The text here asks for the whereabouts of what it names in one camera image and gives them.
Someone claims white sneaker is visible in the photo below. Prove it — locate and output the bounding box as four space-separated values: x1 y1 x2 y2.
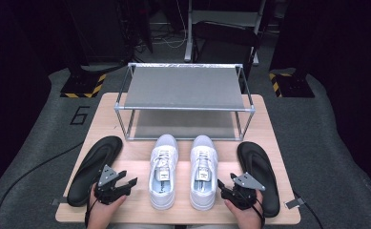
148 134 179 211
189 135 219 212

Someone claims black folding chair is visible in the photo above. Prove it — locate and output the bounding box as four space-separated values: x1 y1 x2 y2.
192 20 261 94

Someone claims black floor cable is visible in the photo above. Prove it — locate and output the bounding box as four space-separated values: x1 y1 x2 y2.
0 141 84 229
292 191 324 229

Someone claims black yellow-striped stand base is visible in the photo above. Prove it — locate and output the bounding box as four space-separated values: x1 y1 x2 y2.
268 69 316 98
59 68 108 99

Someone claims person's right hand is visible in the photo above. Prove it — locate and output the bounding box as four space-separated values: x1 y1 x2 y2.
223 190 265 229

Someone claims black slipper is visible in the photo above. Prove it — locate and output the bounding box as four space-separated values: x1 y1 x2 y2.
237 141 281 219
66 135 124 208

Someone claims white metal stand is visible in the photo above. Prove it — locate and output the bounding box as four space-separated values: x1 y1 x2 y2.
183 0 267 66

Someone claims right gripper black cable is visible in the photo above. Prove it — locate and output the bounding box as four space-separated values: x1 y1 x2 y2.
243 190 266 228

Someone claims grey tape piece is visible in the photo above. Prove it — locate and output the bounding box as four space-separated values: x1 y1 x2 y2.
284 197 306 210
51 197 70 206

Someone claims person's left hand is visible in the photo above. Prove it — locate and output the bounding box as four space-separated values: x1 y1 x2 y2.
87 184 128 229

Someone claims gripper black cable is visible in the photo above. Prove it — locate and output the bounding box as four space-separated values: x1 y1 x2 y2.
243 190 266 228
84 182 99 228

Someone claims thin white cable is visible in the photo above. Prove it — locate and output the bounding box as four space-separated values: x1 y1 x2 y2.
160 0 188 50

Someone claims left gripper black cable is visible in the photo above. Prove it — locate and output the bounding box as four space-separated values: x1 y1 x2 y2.
84 182 99 228

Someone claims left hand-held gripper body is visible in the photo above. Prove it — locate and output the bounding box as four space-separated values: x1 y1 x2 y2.
93 164 131 205

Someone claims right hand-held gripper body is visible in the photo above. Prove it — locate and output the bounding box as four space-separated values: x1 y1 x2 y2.
225 172 266 211

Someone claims grey metal shoe rack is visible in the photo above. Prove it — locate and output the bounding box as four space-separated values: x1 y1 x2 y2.
113 62 257 141

